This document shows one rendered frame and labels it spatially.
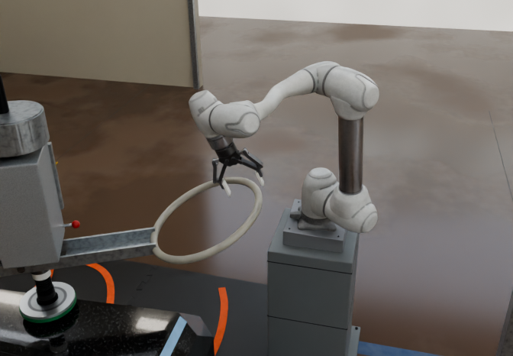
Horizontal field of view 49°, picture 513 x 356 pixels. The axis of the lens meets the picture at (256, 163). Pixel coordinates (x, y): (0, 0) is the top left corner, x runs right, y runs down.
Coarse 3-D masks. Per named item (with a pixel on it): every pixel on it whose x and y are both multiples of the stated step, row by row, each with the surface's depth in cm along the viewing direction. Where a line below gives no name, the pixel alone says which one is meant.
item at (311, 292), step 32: (288, 256) 264; (320, 256) 261; (352, 256) 261; (288, 288) 273; (320, 288) 268; (352, 288) 280; (288, 320) 282; (320, 320) 277; (288, 352) 292; (320, 352) 286; (352, 352) 313
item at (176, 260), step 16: (192, 192) 244; (256, 192) 222; (176, 208) 242; (256, 208) 214; (160, 224) 234; (224, 240) 205; (160, 256) 214; (176, 256) 209; (192, 256) 205; (208, 256) 204
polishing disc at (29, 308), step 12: (36, 288) 234; (60, 288) 234; (72, 288) 234; (24, 300) 228; (36, 300) 228; (60, 300) 228; (72, 300) 228; (24, 312) 222; (36, 312) 222; (48, 312) 221; (60, 312) 222
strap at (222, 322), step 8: (88, 264) 384; (96, 264) 384; (104, 272) 377; (112, 280) 369; (112, 288) 362; (224, 288) 361; (112, 296) 355; (224, 296) 354; (224, 304) 348; (224, 312) 341; (224, 320) 335; (224, 328) 329; (216, 336) 324; (216, 344) 319; (216, 352) 313
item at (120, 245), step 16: (64, 240) 224; (80, 240) 225; (96, 240) 226; (112, 240) 228; (128, 240) 229; (144, 240) 229; (64, 256) 215; (80, 256) 215; (96, 256) 217; (112, 256) 218; (128, 256) 220; (0, 272) 212; (16, 272) 213; (32, 272) 215
